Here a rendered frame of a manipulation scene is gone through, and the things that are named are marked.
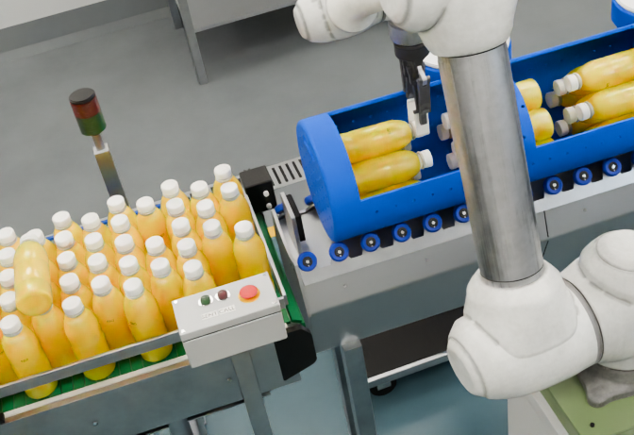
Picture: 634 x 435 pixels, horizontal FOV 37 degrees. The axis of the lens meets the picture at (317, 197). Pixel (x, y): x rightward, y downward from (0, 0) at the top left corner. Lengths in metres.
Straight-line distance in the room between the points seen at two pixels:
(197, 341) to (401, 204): 0.53
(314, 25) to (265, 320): 0.58
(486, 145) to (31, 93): 3.82
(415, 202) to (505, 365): 0.65
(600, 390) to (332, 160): 0.71
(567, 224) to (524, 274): 0.84
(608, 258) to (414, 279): 0.73
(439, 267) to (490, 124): 0.89
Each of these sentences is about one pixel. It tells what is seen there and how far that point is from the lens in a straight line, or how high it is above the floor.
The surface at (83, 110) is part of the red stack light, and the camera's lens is 2.29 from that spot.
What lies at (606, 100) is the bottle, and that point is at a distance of 2.22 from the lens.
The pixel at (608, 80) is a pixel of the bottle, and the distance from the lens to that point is 2.24.
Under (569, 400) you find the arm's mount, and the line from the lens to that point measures 1.72.
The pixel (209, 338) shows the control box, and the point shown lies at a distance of 1.85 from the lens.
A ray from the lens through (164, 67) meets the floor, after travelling 4.87.
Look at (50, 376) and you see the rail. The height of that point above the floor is 0.97.
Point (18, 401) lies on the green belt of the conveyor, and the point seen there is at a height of 0.90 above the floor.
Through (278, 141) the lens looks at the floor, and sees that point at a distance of 4.14.
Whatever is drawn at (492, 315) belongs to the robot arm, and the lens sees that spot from 1.48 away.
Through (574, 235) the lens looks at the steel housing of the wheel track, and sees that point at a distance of 2.34.
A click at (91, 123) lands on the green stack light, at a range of 2.30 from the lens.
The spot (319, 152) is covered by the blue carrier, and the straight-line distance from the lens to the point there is 1.98.
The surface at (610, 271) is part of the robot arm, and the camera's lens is 1.56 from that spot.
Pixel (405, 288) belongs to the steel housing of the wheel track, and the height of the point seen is 0.82.
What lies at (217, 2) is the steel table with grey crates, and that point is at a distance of 4.72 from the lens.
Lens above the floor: 2.40
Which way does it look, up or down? 39 degrees down
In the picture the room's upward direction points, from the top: 11 degrees counter-clockwise
